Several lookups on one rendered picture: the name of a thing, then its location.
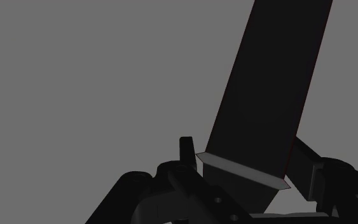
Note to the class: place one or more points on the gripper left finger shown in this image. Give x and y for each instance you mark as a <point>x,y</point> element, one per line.
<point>183,178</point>

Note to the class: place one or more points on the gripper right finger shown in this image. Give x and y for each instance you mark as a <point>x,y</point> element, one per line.
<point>336,186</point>

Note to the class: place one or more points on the dark robot stand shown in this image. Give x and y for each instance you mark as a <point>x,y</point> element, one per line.
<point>268,93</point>

